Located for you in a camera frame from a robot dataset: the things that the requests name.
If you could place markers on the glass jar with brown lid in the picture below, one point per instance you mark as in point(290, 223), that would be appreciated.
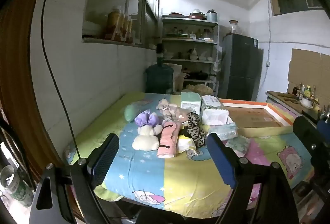
point(234, 26)

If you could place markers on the white sack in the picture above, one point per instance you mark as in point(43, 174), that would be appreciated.
point(178, 73)

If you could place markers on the leopard print scrunchie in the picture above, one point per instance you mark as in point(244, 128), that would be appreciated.
point(194, 127)

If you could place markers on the yellow and white soft packet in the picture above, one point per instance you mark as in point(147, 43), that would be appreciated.
point(186, 145)

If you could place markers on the black wok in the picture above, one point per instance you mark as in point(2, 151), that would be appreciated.
point(197, 75)

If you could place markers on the row of white bowls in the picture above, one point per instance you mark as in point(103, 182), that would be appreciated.
point(193, 55)

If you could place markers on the brown wooden door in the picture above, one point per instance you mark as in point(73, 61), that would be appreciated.
point(18, 71)

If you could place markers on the cardboard box with orange rim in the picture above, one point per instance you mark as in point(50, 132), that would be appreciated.
point(257, 117)

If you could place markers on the green patterned soft packet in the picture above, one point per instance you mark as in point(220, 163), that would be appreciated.
point(238, 146)

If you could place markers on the floral tissue pack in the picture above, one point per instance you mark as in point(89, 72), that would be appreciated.
point(215, 113)

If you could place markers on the red flat lid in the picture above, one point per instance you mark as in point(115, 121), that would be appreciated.
point(175, 15)

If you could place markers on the clear plastic bag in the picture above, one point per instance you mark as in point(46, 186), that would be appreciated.
point(180, 113)

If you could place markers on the yellow lumpy bag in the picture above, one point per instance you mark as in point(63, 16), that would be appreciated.
point(199, 88)

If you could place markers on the dark grey fridge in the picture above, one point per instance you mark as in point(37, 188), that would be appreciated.
point(241, 66)

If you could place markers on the kitchen counter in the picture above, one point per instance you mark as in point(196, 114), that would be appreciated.
point(288, 101)

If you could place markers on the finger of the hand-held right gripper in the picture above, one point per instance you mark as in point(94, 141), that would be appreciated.
point(324, 128)
point(304, 133)

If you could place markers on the cardboard sheet on wall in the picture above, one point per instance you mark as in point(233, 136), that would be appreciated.
point(309, 69)

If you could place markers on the metal shelf rack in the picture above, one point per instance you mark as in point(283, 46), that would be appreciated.
point(190, 41)

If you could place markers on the cartoon printed blanket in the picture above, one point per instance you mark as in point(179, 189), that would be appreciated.
point(144, 175)

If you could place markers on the green and white can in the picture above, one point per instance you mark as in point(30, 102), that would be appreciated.
point(15, 187)

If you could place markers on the green tissue box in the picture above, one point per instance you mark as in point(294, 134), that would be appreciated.
point(190, 104)

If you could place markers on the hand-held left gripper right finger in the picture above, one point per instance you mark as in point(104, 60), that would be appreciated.
point(221, 159)

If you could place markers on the purple and white plush bunny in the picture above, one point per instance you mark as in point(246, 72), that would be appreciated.
point(145, 133)

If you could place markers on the pale blue metal pot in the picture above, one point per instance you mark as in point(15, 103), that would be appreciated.
point(212, 15)

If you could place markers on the black water jug pump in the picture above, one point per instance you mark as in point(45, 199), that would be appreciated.
point(159, 49)

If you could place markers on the pale floral fabric bundle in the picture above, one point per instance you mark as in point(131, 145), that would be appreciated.
point(223, 131)

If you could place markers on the metal faucet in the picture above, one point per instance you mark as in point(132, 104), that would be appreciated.
point(325, 110)

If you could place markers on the pink cloth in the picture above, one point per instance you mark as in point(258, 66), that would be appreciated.
point(167, 141)

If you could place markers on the blue water jug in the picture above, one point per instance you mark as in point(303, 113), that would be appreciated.
point(158, 77)

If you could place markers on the row of glass jars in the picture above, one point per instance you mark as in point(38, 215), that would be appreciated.
point(190, 33)

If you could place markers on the white wall socket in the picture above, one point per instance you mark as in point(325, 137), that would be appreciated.
point(268, 64)

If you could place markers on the mint green plush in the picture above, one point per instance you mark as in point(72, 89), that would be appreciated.
point(131, 113)

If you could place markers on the stack of red pans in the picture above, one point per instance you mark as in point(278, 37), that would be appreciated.
point(197, 15)

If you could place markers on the pink teddy bear toy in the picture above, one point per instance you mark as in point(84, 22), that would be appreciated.
point(165, 106)

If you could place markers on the row of condiment bottles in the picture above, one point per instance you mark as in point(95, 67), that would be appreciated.
point(306, 91)

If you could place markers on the white bowl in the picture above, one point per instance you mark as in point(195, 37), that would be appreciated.
point(306, 102)

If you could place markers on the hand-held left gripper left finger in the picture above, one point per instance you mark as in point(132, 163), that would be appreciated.
point(105, 159)

